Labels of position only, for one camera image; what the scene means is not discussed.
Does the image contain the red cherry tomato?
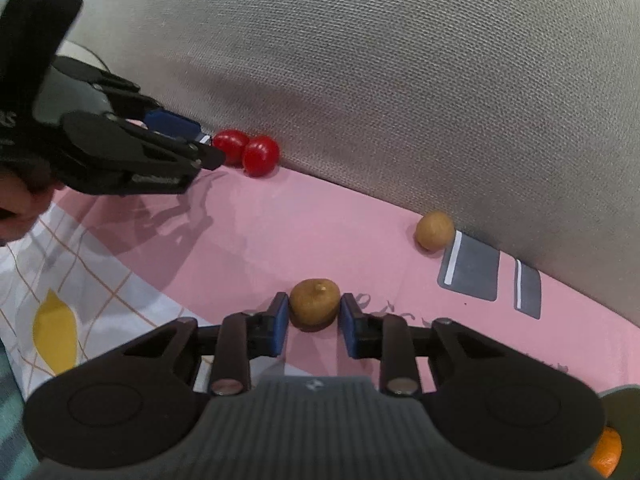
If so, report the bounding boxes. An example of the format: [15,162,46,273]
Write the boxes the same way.
[242,135,281,178]
[212,129,251,166]

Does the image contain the teal striped cloth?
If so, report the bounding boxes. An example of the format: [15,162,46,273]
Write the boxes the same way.
[0,340,38,480]

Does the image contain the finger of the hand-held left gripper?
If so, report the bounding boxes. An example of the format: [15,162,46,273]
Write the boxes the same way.
[107,112,227,173]
[55,57,203,143]

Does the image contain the green plastic colander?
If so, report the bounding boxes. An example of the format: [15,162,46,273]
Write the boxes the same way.
[597,387,640,480]

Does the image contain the brown longan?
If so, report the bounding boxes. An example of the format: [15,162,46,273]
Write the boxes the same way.
[415,211,456,252]
[290,278,342,333]

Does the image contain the pink checked printed cloth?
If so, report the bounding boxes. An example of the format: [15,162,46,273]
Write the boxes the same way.
[0,125,640,480]

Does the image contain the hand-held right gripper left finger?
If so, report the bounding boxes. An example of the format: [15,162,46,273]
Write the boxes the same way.
[125,292,291,396]

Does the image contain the beige fabric sofa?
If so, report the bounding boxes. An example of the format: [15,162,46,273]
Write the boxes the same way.
[65,0,640,331]

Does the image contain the orange mandarin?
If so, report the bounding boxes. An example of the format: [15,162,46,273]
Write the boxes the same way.
[589,427,623,478]

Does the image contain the person's left hand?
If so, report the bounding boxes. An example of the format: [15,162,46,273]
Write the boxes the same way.
[0,162,63,247]

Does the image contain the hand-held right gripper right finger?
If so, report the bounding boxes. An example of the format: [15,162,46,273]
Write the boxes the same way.
[339,292,506,396]

